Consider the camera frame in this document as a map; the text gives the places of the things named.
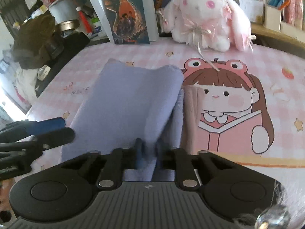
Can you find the pink garment with orange print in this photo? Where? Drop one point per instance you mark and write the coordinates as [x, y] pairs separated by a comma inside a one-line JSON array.
[[190, 119]]

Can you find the small white device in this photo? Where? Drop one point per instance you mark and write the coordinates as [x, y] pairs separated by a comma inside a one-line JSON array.
[[43, 72]]

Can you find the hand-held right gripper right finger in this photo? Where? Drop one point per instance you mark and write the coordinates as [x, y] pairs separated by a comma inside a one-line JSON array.
[[159, 149]]

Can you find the white and pink plush bunny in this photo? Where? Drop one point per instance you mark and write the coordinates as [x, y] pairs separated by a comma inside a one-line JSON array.
[[202, 12]]

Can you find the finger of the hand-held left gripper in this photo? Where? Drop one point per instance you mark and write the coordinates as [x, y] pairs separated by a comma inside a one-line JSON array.
[[57, 136], [47, 124]]

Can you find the red bottle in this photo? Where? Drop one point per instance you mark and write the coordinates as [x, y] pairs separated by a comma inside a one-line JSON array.
[[83, 19]]

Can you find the pink checked printed bed sheet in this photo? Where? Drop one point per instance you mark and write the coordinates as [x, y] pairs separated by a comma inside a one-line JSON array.
[[274, 59]]

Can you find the round metal tin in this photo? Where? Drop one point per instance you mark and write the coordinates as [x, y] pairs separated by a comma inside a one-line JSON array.
[[68, 25]]

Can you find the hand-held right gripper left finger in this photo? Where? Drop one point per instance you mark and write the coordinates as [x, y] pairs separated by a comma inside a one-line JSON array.
[[138, 149]]

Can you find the dark illustrated book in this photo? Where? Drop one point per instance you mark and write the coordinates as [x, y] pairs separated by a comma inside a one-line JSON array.
[[126, 16]]

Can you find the white cup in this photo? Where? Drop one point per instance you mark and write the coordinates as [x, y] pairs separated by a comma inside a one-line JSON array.
[[64, 9]]

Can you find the white bottle with blue label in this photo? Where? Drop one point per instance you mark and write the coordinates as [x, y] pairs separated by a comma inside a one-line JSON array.
[[97, 28]]

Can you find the dark brown fuzzy cloth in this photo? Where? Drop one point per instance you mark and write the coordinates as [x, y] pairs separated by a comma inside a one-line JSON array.
[[33, 43]]

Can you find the lavender sweater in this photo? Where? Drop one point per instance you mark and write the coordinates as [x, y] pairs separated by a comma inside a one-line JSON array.
[[128, 100]]

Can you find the wooden bookshelf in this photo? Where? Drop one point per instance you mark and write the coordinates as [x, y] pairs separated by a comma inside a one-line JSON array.
[[281, 40]]

